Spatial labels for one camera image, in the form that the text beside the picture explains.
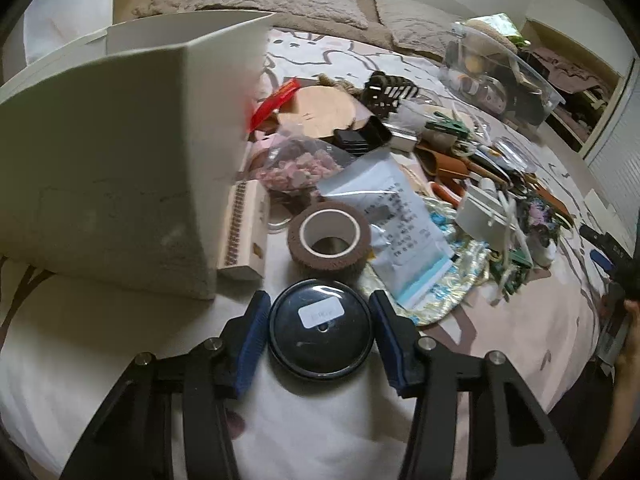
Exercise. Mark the white tote bag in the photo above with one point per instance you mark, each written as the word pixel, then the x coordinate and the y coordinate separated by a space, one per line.
pixel 70 5

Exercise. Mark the white and blue foil pouch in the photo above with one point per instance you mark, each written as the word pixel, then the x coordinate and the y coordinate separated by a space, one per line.
pixel 395 220

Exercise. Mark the silver metal bar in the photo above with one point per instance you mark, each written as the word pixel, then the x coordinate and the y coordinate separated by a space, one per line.
pixel 402 139

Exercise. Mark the bag of pink candy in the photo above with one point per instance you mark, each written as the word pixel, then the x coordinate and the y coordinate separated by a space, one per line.
pixel 300 165

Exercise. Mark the white cardboard box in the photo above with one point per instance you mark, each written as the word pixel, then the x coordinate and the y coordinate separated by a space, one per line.
pixel 115 160

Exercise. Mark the red packet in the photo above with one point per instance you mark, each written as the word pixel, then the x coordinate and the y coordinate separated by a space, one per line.
pixel 275 102

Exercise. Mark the beige harmonica box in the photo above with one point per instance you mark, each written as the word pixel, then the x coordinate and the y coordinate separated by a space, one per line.
pixel 247 230

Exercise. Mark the white louvered door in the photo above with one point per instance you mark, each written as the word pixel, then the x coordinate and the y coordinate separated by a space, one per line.
pixel 622 145

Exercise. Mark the brown leather case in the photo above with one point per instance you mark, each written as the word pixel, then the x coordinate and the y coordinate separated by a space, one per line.
pixel 557 205

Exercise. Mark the wooden closet niche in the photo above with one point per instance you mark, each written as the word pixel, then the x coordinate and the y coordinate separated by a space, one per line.
pixel 575 75

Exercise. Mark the person's right forearm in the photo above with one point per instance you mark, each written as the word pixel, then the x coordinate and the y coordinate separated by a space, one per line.
pixel 620 420

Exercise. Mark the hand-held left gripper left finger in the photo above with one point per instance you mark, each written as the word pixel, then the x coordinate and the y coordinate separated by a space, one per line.
pixel 250 340

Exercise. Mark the fluffy beige blanket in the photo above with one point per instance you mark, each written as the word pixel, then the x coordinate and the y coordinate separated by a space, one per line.
pixel 155 5

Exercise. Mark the black round tin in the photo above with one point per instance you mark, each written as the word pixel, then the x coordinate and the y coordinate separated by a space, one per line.
pixel 320 332

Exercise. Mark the round wooden lid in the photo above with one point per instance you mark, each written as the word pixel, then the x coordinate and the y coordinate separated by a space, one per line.
pixel 320 110

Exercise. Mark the beige quilted pillow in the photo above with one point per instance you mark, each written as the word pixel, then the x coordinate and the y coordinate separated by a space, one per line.
pixel 415 25
pixel 280 5

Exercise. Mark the black hair claw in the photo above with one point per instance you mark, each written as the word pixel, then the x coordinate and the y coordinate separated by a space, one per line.
pixel 387 92

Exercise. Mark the pink clothes pile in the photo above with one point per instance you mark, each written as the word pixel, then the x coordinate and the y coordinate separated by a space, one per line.
pixel 565 67

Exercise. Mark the clear plastic storage bin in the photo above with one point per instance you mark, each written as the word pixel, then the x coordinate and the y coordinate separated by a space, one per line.
pixel 500 80

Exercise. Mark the small black case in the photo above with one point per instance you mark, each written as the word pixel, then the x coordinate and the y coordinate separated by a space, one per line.
pixel 357 137

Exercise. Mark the gold brocade pouch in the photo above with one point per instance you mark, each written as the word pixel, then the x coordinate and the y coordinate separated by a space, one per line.
pixel 465 265

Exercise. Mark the brown tape roll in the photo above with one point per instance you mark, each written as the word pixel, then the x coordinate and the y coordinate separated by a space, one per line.
pixel 300 247

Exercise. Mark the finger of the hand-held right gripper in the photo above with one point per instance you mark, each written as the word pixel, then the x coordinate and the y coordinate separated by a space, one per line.
pixel 605 250

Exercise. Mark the brown leather pouch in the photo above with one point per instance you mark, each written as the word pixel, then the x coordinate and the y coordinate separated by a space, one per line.
pixel 447 165

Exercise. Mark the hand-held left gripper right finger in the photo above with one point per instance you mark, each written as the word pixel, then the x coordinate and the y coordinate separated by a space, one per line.
pixel 395 345

